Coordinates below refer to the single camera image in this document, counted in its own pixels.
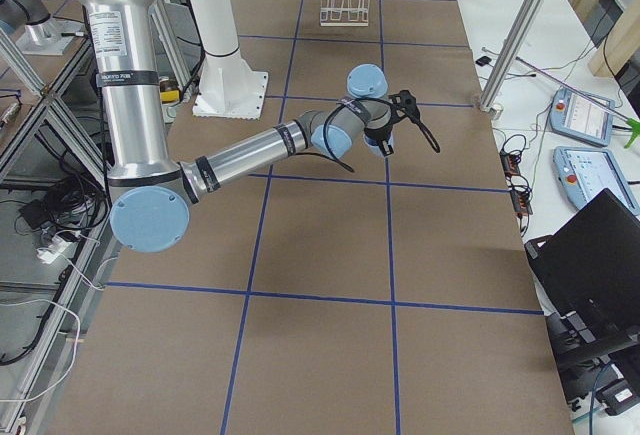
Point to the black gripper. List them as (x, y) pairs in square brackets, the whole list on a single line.
[(376, 132)]

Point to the light blue plastic cup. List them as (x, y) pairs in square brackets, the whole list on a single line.
[(382, 149)]

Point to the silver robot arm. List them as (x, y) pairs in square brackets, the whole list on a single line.
[(151, 192)]

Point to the small black device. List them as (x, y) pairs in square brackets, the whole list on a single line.
[(482, 61)]

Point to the black usb hub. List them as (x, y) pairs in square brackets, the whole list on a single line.
[(519, 188)]

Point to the brown table mat blue grid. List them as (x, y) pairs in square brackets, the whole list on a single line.
[(393, 298)]

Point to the upper teach pendant tablet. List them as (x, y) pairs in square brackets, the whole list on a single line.
[(574, 116)]

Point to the teach pendant tablet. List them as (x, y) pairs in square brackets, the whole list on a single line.
[(574, 116), (584, 172)]

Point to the lower teach pendant tablet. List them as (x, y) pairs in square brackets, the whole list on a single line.
[(584, 172)]

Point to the black laptop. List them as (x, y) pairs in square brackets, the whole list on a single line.
[(592, 260)]

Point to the white power adapter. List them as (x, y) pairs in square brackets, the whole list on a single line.
[(56, 247)]

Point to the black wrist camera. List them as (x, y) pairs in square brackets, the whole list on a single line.
[(404, 105)]

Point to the white wire cup holder rack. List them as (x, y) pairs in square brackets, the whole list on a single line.
[(344, 13)]

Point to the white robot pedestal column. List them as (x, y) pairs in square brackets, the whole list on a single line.
[(228, 86)]

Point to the aluminium frame post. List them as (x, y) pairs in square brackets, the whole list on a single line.
[(511, 46)]

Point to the grabber stick green handle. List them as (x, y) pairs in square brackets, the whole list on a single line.
[(632, 123)]

